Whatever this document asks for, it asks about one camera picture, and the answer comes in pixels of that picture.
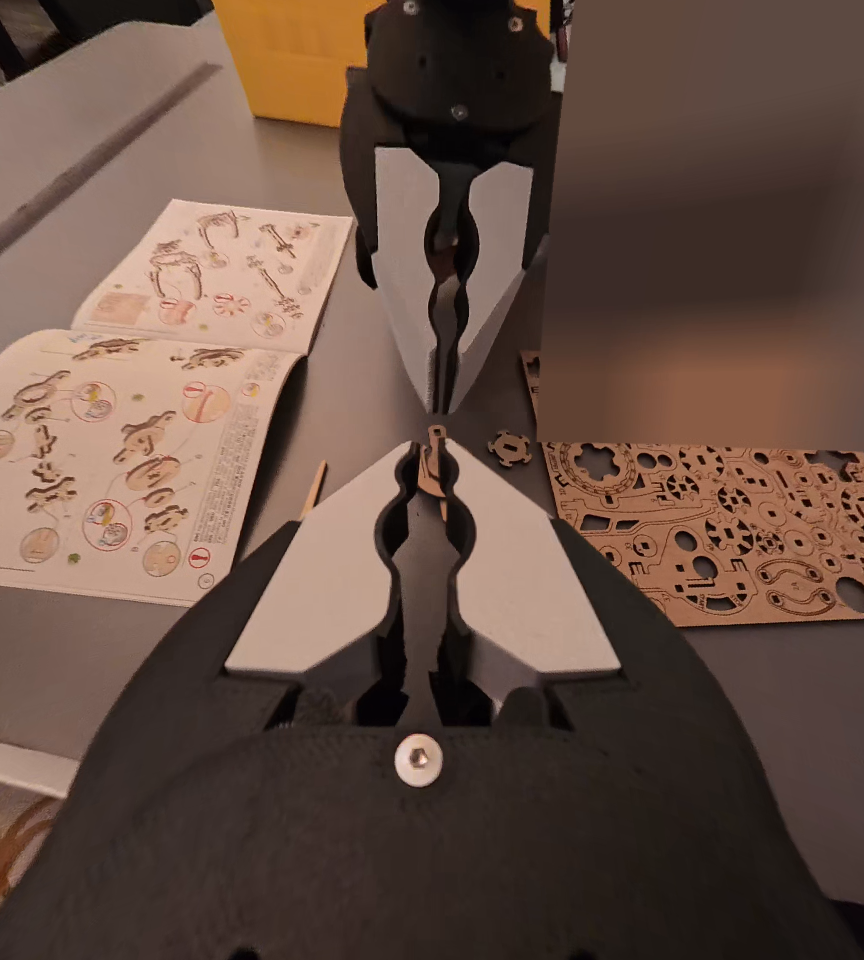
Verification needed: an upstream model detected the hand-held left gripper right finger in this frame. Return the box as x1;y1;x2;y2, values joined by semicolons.
438;437;622;727

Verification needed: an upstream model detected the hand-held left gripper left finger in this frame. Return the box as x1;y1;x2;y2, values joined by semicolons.
224;441;412;727

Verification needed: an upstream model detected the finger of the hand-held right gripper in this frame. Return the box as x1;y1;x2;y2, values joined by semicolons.
447;159;535;415
373;144;449;415

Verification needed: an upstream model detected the small wooden model part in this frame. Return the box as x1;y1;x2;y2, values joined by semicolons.
415;424;453;524

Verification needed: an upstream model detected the laser-cut wooden parts sheet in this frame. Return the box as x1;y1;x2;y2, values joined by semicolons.
520;351;864;627

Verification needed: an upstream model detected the thin wooden stick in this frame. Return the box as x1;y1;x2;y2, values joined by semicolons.
297;460;328;520

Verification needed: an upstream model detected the small wooden gear piece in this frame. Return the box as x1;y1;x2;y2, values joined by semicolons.
486;429;535;469

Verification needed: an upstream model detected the yellow box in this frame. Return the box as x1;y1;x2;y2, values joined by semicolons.
212;0;389;126

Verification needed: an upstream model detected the illustrated instruction booklet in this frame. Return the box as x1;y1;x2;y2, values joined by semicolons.
0;198;355;609

